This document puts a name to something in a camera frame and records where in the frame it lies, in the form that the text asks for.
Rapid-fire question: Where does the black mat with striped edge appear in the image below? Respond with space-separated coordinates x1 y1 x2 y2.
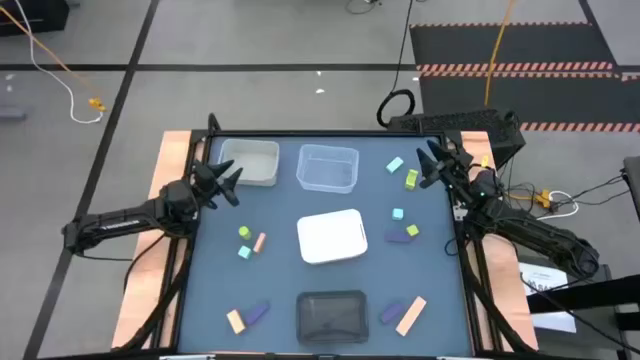
409 22 619 72
418 69 640 133

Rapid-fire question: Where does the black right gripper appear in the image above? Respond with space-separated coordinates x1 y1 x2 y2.
417 138 482 202

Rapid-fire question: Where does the black box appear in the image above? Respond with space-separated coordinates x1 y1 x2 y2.
0 0 70 37

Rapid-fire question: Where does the white floor cable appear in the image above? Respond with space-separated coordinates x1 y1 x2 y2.
13 0 105 125

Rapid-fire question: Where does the black stand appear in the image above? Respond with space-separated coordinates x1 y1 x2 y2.
524 264 640 354

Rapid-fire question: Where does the yellow orange rectangular block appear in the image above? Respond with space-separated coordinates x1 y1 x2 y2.
225 308 247 335

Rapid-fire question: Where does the black cable with coil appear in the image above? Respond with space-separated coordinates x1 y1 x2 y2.
375 0 417 129

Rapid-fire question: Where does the clear plastic bin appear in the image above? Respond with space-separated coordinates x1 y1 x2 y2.
295 143 360 195

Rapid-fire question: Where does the yellow floor cable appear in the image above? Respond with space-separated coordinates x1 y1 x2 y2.
483 0 519 107

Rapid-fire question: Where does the short white cable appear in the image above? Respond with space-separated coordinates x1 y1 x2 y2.
537 190 580 221

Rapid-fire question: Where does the black table frame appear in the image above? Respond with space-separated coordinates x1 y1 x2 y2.
119 128 539 360

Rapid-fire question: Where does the grey plastic bin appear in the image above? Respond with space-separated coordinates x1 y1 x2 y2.
217 138 281 188

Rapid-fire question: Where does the white printed paper sheet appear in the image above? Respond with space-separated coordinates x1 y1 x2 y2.
518 261 577 334

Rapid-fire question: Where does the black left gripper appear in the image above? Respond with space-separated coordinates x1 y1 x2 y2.
191 159 244 210

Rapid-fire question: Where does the long salmon orange block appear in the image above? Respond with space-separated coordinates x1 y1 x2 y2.
394 295 428 337

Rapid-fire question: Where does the purple rectangular block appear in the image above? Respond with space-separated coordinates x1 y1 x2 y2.
383 229 414 245
243 301 272 327
379 302 405 325

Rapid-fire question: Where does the orange floor cable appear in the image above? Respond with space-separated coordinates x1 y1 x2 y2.
0 5 101 104

